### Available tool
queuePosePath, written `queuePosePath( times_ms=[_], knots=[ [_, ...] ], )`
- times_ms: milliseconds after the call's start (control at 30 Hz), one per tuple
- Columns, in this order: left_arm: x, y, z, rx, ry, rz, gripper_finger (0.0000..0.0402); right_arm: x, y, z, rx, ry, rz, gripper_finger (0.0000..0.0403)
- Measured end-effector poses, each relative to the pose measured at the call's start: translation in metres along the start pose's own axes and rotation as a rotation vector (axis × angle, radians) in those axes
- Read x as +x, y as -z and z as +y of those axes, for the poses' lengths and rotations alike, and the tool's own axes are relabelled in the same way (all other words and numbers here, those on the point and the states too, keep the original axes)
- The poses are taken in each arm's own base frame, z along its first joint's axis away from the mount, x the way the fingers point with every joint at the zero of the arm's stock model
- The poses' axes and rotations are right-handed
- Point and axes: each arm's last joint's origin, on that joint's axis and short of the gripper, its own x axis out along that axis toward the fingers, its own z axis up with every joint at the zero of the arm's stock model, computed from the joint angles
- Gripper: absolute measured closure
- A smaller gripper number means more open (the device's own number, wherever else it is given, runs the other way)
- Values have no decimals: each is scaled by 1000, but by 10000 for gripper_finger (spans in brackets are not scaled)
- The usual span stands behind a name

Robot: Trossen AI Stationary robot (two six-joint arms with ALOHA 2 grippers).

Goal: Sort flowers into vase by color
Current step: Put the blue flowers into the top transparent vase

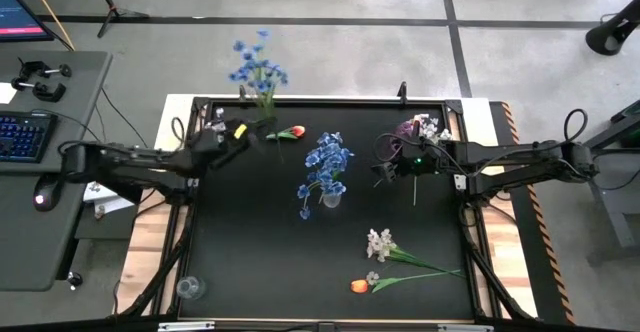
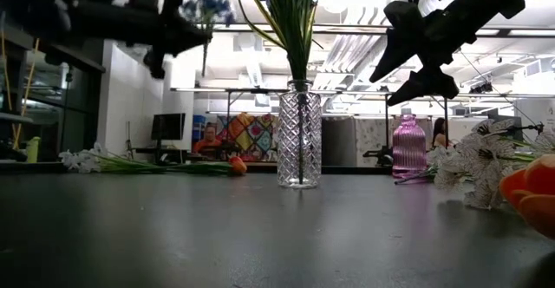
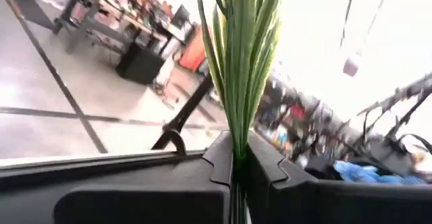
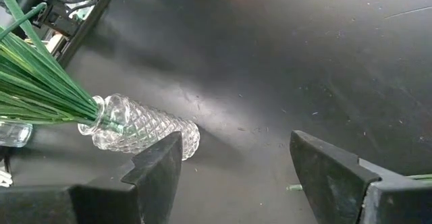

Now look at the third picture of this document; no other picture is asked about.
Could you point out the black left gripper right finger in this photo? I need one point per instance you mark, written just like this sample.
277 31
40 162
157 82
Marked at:
337 203

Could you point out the blue artificial flower bunch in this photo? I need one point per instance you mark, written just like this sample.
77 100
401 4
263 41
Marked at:
243 65
371 175

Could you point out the black cabinet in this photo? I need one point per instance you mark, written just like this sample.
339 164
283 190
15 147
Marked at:
141 65

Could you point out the orange curtain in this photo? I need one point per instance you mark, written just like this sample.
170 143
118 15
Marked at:
193 50

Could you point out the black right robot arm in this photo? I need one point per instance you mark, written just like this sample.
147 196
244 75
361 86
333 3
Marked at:
388 154

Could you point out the wooden desk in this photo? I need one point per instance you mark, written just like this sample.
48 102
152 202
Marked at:
101 18

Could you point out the black cone base post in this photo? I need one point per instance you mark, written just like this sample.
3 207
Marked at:
189 109

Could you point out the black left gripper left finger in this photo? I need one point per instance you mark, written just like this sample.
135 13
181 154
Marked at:
152 203

